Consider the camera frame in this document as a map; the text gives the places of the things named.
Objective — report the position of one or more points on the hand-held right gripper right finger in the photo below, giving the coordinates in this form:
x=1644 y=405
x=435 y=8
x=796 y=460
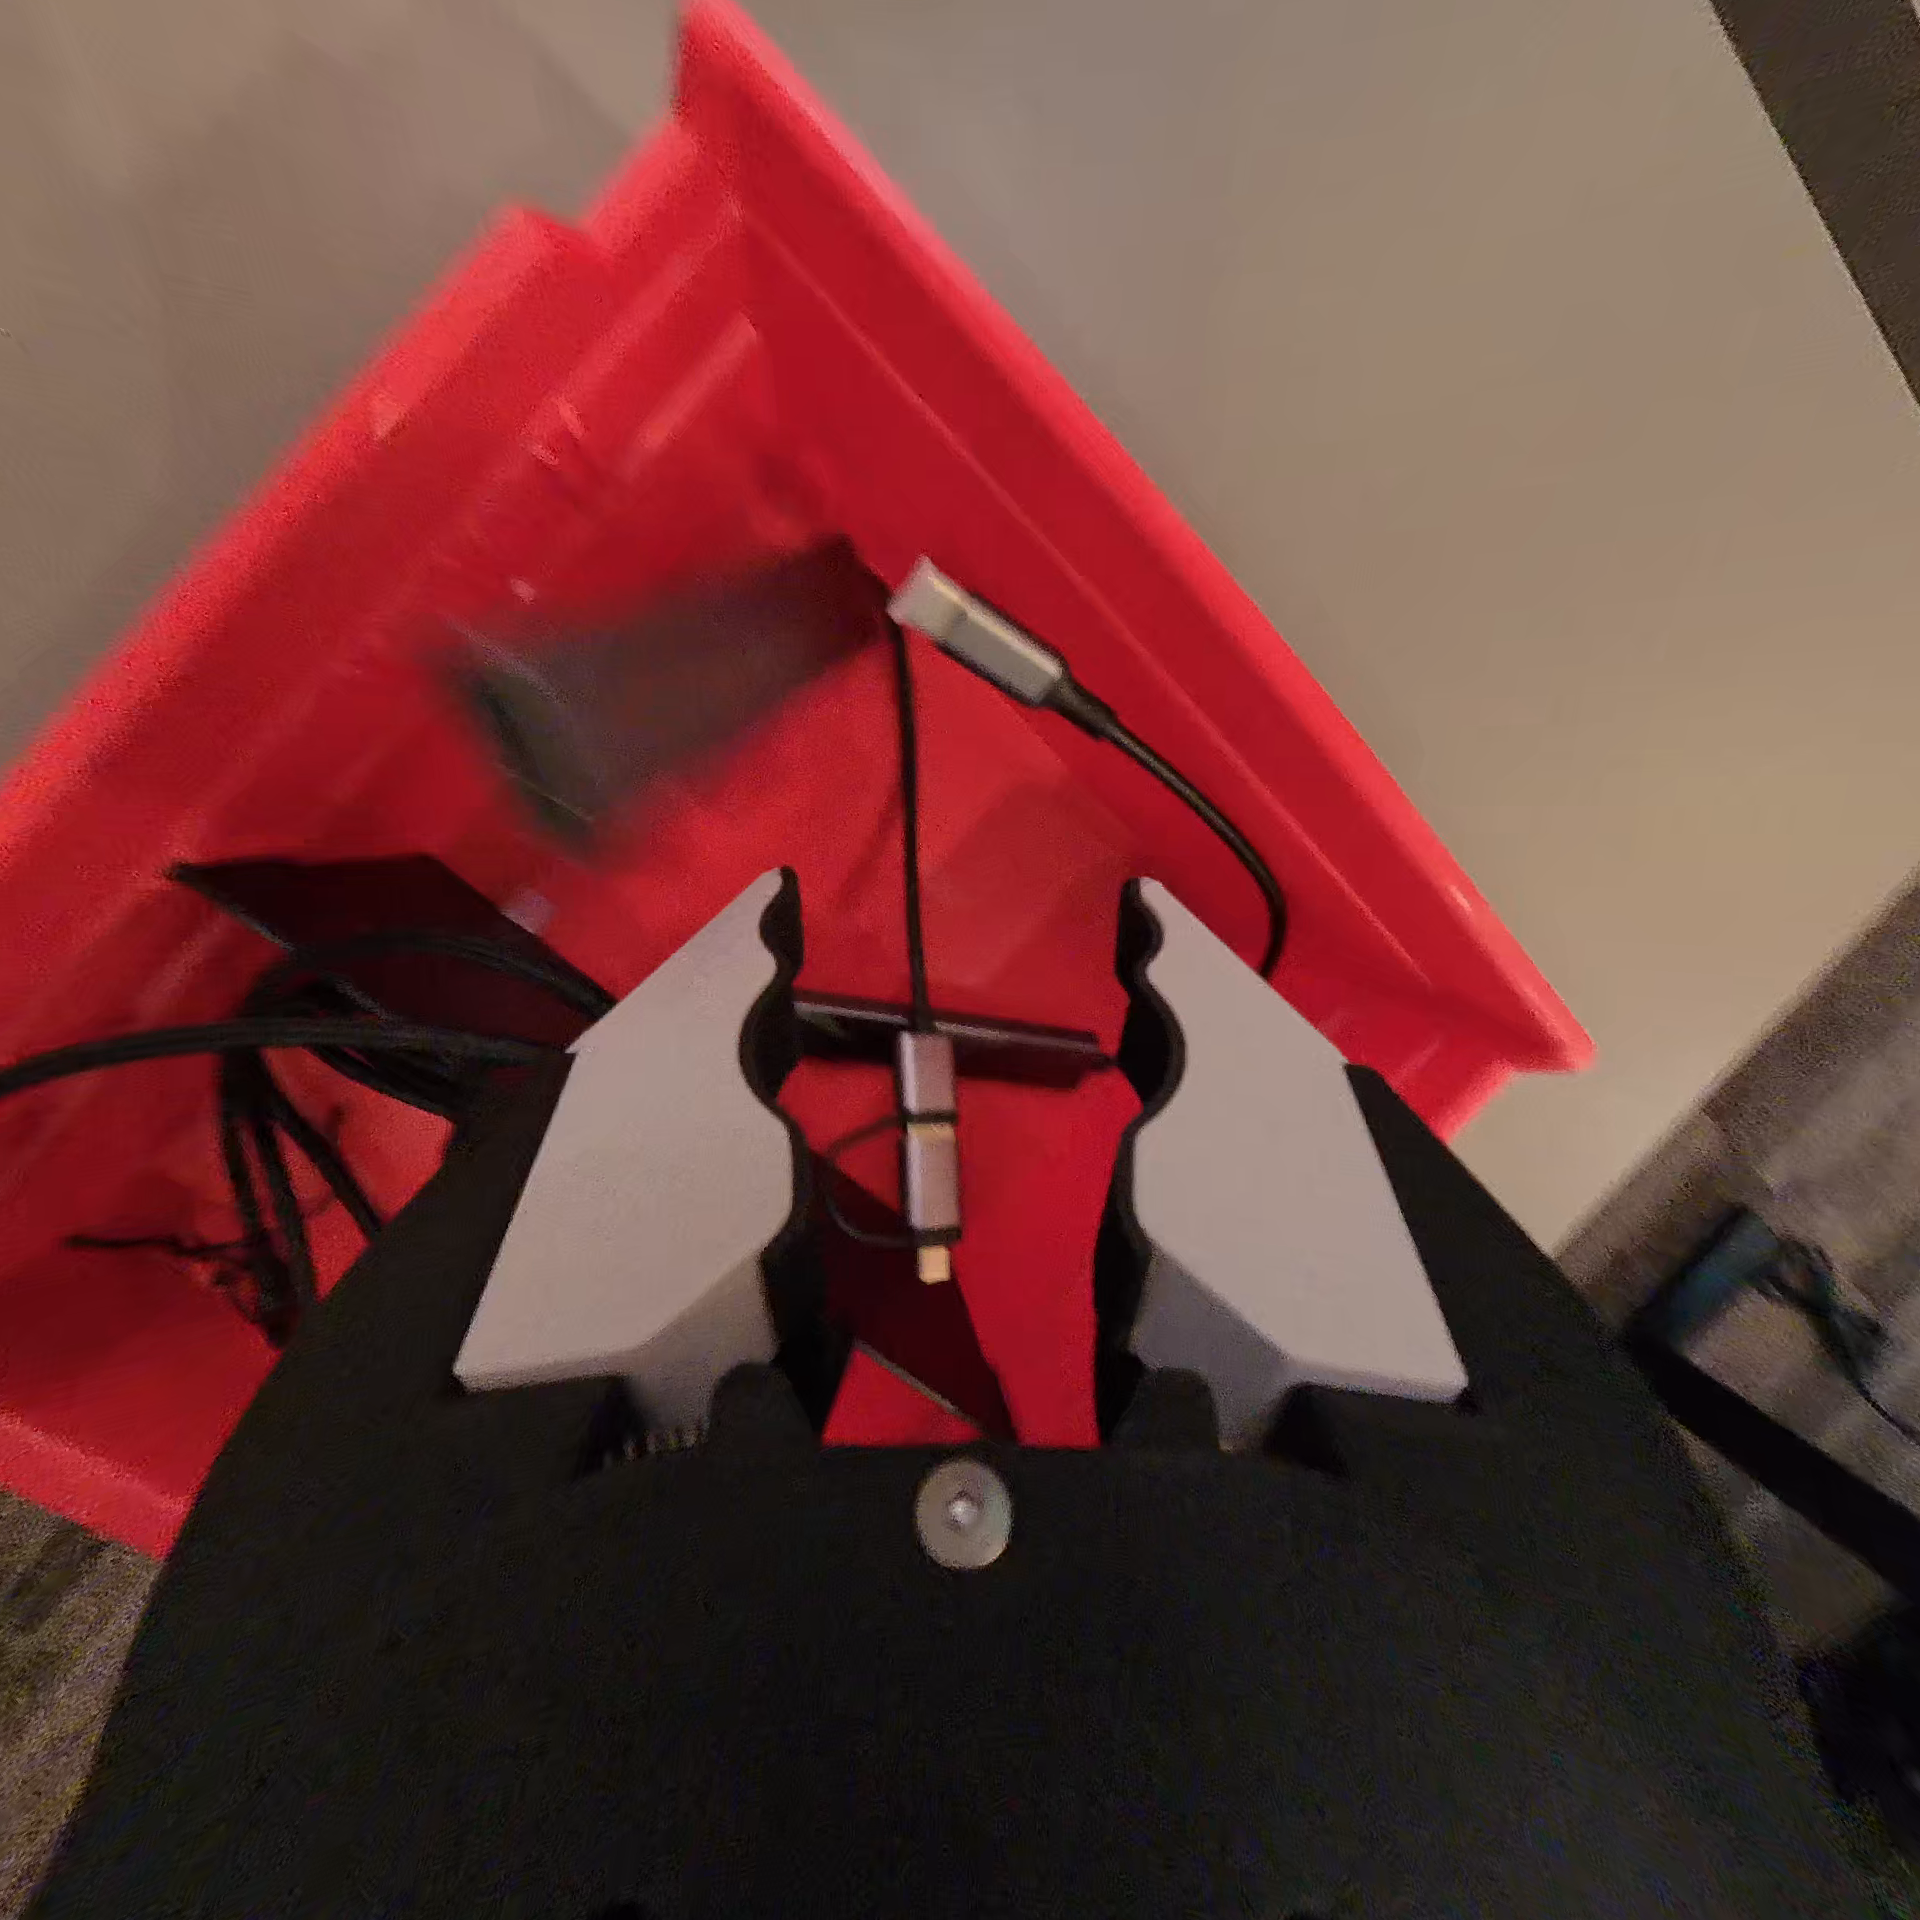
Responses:
x=1290 y=1215

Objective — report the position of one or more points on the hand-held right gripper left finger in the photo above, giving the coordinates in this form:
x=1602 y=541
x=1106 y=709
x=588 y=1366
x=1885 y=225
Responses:
x=645 y=1184

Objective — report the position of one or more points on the grey lettered USB hub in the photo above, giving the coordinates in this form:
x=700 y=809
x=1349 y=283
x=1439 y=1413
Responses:
x=692 y=662

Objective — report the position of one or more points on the dark plain USB hub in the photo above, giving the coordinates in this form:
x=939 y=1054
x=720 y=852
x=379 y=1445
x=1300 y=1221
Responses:
x=975 y=629

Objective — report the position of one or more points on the red plastic bin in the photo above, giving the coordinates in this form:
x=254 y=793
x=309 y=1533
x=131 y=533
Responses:
x=1125 y=524

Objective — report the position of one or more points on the black bin divider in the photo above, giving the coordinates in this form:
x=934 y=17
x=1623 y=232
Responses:
x=375 y=902

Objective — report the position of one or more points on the black thread loop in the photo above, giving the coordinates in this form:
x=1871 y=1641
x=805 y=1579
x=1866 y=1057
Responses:
x=182 y=1244

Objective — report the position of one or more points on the black table leg frame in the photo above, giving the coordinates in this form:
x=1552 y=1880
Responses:
x=1771 y=1425

